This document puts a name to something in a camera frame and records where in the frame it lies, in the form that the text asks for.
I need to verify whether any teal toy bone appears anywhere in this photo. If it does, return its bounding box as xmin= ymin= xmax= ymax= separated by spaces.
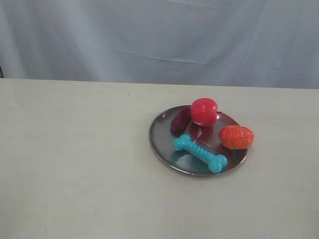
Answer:
xmin=173 ymin=134 xmax=228 ymax=174

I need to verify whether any round metal plate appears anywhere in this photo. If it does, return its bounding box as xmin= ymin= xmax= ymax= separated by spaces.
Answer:
xmin=149 ymin=105 xmax=248 ymax=177

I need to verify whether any dark purple toy sausage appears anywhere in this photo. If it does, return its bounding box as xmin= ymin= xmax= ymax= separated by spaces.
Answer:
xmin=170 ymin=111 xmax=191 ymax=132

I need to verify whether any red toy apple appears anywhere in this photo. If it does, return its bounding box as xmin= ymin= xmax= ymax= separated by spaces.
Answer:
xmin=190 ymin=98 xmax=217 ymax=127

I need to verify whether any orange toy strawberry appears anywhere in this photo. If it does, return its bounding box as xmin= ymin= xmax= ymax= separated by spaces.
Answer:
xmin=219 ymin=125 xmax=255 ymax=150

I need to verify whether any white backdrop cloth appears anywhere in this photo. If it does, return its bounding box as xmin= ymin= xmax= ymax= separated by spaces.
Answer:
xmin=0 ymin=0 xmax=319 ymax=89

